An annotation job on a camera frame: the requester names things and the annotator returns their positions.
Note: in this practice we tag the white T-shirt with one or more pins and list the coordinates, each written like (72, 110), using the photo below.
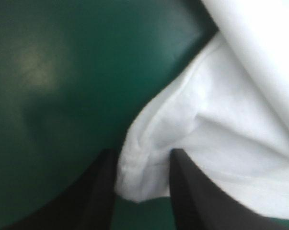
(230, 119)

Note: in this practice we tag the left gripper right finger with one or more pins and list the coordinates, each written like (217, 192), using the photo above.
(197, 203)

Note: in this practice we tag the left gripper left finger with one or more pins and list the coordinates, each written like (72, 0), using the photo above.
(91, 203)

